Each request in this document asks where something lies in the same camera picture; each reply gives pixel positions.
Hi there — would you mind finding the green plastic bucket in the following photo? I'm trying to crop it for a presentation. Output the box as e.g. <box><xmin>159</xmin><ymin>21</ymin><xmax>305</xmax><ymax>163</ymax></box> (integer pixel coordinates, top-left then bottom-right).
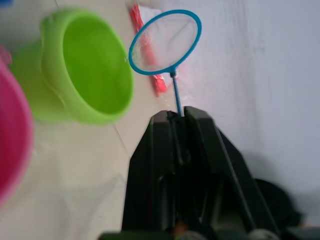
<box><xmin>9</xmin><ymin>8</ymin><xmax>136</xmax><ymax>126</ymax></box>

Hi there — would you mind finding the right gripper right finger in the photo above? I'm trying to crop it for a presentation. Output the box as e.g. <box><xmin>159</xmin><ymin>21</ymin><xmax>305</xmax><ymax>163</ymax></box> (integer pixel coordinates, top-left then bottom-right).
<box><xmin>183</xmin><ymin>105</ymin><xmax>280</xmax><ymax>233</ymax></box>

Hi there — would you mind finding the red packet of papers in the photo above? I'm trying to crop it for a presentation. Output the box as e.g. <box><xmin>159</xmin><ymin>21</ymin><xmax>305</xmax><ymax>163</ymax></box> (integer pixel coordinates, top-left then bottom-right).
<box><xmin>126</xmin><ymin>0</ymin><xmax>169</xmax><ymax>98</ymax></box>

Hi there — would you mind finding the pink plastic bucket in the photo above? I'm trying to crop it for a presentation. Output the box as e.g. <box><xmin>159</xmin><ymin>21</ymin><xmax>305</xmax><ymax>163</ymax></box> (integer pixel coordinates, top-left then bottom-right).
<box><xmin>0</xmin><ymin>45</ymin><xmax>35</xmax><ymax>209</ymax></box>

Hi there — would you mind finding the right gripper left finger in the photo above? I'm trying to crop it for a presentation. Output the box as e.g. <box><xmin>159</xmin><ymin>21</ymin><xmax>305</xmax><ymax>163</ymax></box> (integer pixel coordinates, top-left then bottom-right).
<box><xmin>121</xmin><ymin>109</ymin><xmax>184</xmax><ymax>232</ymax></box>

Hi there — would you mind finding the blue fish net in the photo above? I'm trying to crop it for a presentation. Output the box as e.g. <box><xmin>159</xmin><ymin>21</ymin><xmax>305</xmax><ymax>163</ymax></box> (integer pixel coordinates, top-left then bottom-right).
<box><xmin>128</xmin><ymin>9</ymin><xmax>203</xmax><ymax>118</ymax></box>

